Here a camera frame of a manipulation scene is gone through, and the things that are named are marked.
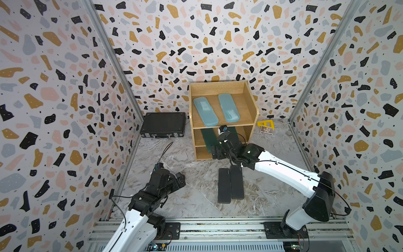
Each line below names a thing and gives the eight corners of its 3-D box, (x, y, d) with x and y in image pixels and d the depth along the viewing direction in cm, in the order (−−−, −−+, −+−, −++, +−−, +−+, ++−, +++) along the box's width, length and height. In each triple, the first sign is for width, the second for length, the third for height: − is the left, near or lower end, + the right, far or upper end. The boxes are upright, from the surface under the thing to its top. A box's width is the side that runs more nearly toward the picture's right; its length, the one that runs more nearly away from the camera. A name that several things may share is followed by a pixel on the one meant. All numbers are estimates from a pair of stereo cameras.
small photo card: (260, 132, 118) (261, 130, 116) (260, 128, 121) (261, 125, 118) (271, 135, 116) (273, 132, 114) (272, 130, 119) (273, 128, 117)
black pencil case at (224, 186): (218, 203, 84) (218, 201, 82) (217, 170, 97) (217, 168, 95) (231, 203, 85) (232, 201, 82) (229, 170, 97) (229, 168, 95)
